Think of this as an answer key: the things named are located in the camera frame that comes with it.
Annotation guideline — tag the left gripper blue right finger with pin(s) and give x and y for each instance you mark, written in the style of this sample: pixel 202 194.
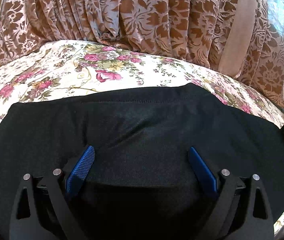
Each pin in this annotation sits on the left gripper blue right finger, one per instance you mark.
pixel 241 208

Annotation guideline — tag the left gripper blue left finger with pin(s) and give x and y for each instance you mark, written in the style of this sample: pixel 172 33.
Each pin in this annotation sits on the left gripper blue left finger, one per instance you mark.
pixel 40 209

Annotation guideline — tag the black pants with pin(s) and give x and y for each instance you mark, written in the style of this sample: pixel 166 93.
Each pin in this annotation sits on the black pants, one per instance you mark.
pixel 141 184

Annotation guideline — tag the floral bed sheet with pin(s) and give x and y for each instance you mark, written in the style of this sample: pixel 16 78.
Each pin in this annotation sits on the floral bed sheet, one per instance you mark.
pixel 66 69

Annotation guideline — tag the brown floral curtain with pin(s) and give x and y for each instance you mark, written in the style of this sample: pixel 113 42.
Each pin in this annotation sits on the brown floral curtain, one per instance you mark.
pixel 240 38

